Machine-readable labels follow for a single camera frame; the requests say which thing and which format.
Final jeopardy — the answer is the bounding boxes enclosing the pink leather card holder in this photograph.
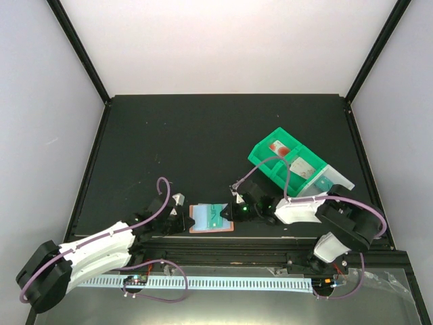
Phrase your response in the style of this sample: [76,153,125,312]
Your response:
[189,204,234,234]

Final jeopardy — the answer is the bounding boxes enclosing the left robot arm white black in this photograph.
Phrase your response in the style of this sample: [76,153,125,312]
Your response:
[16,194,195,313]

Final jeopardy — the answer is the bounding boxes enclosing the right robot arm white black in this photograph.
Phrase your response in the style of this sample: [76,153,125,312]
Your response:
[220,181,387,274]

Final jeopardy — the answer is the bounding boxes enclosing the white VIP card in bin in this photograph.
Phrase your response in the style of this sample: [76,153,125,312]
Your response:
[290,156,316,179]

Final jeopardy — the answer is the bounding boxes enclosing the red circle card in bin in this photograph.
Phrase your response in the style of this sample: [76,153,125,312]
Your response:
[269,139,291,158]

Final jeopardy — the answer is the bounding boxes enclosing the teal cards in clear bin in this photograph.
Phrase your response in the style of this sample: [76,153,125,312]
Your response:
[314,175,334,192]

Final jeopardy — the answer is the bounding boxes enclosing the left controller board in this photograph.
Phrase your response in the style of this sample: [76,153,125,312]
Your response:
[122,275,147,286]

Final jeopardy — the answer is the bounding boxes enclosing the controller board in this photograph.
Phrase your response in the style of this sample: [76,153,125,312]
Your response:
[311,278,344,289]
[122,275,147,286]

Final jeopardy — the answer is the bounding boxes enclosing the green bin middle compartment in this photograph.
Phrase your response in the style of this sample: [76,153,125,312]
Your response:
[269,145,326,196]

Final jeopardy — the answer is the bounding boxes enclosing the right controller board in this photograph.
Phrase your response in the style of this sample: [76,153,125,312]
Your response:
[311,278,344,289]

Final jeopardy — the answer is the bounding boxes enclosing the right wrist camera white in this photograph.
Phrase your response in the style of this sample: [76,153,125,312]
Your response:
[229,182,244,203]

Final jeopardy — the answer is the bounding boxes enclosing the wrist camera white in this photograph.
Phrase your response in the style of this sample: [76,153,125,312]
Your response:
[170,193,185,215]
[229,182,244,203]

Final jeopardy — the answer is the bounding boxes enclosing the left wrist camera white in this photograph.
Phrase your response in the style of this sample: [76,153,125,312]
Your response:
[170,193,185,215]

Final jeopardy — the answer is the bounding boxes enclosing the black aluminium rail front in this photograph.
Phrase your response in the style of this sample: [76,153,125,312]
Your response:
[50,235,410,268]

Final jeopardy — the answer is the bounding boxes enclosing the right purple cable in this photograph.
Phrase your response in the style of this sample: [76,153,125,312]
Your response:
[231,157,388,301]

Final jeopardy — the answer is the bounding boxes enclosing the purple cable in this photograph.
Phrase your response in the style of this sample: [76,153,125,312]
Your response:
[19,176,189,303]
[231,157,388,301]

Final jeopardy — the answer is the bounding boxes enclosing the white slotted cable duct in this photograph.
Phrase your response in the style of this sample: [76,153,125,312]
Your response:
[79,274,313,293]

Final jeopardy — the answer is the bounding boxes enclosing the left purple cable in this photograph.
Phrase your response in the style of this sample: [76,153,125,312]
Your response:
[19,176,189,303]

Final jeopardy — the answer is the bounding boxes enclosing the right black frame post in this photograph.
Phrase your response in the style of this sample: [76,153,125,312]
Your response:
[345,0,411,104]

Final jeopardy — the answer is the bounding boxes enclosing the black frame post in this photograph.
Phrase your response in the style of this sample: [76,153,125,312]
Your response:
[47,0,111,104]
[345,0,411,104]

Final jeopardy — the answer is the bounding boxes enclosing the left black frame post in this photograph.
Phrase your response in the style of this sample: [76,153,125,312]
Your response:
[47,0,111,104]

